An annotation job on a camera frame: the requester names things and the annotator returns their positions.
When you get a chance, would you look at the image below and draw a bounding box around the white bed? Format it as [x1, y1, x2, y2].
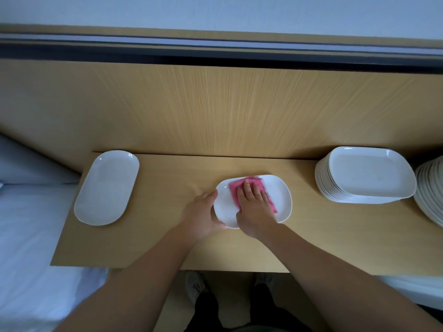
[0, 183, 112, 332]

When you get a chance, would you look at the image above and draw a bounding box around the person's right forearm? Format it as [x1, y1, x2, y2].
[259, 225, 443, 332]

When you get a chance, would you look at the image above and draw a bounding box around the stack of white round plates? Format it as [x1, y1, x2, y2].
[414, 156, 443, 228]

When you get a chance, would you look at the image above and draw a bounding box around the person's right hand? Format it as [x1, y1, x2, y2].
[235, 179, 279, 239]

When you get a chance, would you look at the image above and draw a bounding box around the white glossy rectangular plate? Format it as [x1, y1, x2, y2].
[213, 174, 293, 230]
[73, 150, 140, 227]

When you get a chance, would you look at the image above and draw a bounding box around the grey upholstered headboard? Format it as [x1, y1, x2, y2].
[0, 132, 83, 185]

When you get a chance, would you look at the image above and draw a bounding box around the person's left hand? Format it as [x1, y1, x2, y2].
[179, 189, 226, 241]

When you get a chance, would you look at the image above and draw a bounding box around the stack of white rectangular plates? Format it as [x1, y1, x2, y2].
[315, 146, 418, 205]

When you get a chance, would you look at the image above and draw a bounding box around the person's left forearm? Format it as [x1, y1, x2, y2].
[55, 225, 198, 332]

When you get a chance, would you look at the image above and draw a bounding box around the pink cleaning cloth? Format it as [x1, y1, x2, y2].
[229, 177, 278, 215]

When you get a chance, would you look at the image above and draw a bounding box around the black wall rail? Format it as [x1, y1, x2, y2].
[0, 38, 443, 73]

